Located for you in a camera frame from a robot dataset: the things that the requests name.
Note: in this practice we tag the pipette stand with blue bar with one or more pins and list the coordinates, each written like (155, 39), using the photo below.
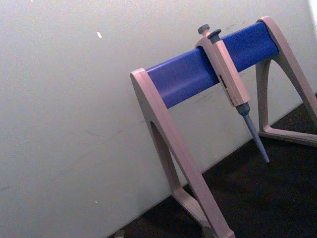
(183, 74)

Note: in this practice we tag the cream pipette with grey tip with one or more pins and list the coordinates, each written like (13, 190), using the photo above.
(227, 72)

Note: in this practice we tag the black table cloth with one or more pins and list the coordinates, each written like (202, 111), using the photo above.
(260, 198)

